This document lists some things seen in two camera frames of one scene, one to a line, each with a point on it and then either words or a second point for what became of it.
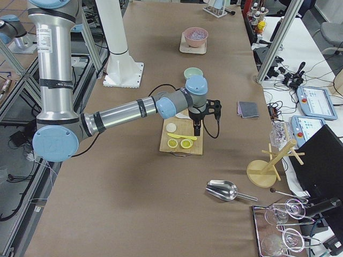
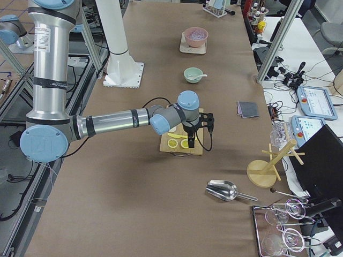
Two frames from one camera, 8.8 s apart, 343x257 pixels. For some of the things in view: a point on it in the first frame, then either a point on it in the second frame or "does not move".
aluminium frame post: (279, 40) does not move
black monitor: (321, 173) does not move
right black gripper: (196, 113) to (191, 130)
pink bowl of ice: (196, 36) does not move
